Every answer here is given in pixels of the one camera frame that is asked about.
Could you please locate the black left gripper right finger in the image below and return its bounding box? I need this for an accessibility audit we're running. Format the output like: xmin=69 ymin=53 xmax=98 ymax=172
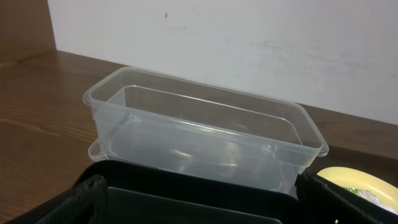
xmin=295 ymin=172 xmax=386 ymax=224

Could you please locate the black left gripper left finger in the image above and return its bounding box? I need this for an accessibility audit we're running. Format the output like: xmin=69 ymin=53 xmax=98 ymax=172
xmin=36 ymin=175 xmax=108 ymax=224

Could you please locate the black waste tray bin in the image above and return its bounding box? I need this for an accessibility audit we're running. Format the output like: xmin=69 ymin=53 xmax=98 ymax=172
xmin=6 ymin=159 xmax=398 ymax=224

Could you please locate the clear plastic waste bin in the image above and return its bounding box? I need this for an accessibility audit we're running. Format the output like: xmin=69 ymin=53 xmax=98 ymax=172
xmin=83 ymin=67 xmax=329 ymax=193

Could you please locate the yellow round plate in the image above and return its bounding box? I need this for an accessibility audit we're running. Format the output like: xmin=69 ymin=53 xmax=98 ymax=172
xmin=317 ymin=167 xmax=397 ymax=215

